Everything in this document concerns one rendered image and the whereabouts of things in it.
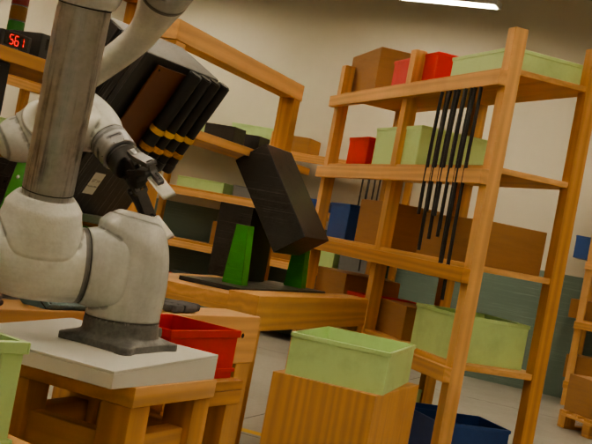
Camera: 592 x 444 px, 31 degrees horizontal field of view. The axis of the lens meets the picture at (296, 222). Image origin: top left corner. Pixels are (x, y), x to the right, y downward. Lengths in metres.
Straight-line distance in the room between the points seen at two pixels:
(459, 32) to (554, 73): 6.69
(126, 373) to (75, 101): 0.52
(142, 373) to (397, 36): 10.29
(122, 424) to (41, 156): 0.53
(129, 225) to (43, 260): 0.19
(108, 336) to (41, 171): 0.35
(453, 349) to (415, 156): 1.26
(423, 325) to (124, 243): 3.38
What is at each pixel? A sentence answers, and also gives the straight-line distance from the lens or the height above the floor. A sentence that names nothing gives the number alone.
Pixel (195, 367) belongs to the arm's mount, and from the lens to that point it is 2.23.
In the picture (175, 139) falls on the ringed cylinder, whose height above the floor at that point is 1.38.
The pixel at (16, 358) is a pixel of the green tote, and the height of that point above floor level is 0.94.
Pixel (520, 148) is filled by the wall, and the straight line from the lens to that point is 11.62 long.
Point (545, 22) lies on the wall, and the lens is 11.85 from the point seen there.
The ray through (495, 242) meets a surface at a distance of 5.18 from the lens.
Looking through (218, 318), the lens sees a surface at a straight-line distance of 3.22.
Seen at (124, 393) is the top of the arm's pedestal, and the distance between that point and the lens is 2.06.
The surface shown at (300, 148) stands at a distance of 11.72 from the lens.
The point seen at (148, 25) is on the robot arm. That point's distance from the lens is 2.20.
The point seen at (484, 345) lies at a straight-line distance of 5.22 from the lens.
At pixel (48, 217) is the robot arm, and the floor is 1.13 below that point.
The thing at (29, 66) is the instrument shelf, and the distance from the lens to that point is 3.15.
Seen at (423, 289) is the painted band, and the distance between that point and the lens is 11.72.
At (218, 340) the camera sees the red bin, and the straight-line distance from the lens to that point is 2.63.
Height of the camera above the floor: 1.20
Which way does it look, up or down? level
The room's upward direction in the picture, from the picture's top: 11 degrees clockwise
